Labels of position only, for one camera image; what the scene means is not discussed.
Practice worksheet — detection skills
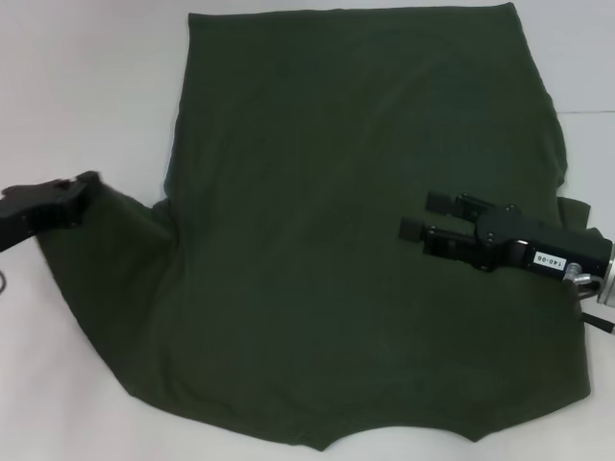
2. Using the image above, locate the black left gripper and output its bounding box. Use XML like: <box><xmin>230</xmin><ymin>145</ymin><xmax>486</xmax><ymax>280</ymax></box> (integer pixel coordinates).
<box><xmin>0</xmin><ymin>170</ymin><xmax>103</xmax><ymax>254</ymax></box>

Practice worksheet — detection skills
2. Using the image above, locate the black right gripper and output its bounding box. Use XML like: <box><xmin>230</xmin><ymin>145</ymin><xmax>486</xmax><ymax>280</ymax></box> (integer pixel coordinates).
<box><xmin>398</xmin><ymin>191</ymin><xmax>614</xmax><ymax>284</ymax></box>

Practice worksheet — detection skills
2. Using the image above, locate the dark green shirt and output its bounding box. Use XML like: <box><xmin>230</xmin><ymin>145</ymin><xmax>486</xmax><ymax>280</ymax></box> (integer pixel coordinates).
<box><xmin>36</xmin><ymin>2</ymin><xmax>595</xmax><ymax>455</ymax></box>

